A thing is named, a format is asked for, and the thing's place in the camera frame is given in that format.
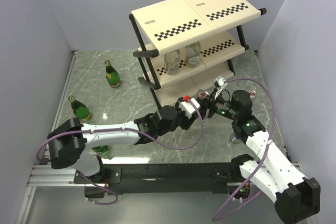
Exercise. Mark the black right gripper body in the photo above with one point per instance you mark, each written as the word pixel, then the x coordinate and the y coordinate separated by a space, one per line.
pixel 212 102

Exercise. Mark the silver blue energy drink can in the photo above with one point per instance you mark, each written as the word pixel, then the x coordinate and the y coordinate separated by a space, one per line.
pixel 201 95

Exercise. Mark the clear Chang soda water bottle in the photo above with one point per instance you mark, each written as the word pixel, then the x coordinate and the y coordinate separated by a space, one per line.
pixel 171 62

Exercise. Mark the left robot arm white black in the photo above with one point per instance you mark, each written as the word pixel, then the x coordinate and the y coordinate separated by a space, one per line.
pixel 69 144

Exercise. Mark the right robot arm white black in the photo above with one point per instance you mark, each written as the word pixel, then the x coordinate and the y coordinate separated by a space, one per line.
pixel 295 196

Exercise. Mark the energy drink can far right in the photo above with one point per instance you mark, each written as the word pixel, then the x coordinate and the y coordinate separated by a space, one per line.
pixel 252 94

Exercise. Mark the energy drink can lying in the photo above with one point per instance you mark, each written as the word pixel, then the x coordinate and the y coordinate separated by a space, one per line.
pixel 234 138

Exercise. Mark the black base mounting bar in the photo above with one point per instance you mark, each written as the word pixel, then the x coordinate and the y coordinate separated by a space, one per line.
pixel 113 180

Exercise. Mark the green glass bottle far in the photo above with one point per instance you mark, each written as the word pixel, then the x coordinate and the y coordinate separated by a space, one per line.
pixel 112 75

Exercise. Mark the green glass bottle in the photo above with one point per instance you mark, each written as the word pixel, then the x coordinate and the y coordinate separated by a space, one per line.
pixel 79 109
pixel 112 75
pixel 101 149

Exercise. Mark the green glass bottle near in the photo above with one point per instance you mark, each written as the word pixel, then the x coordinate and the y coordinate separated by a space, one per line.
pixel 101 149

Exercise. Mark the green glass bottle middle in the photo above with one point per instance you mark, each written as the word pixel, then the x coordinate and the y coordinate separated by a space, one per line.
pixel 79 109

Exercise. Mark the beige two-tier shelf black frame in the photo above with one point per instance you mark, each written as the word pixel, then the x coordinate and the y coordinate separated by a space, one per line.
pixel 171 25

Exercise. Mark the aluminium rail frame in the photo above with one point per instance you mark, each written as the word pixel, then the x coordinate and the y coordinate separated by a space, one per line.
pixel 58 199

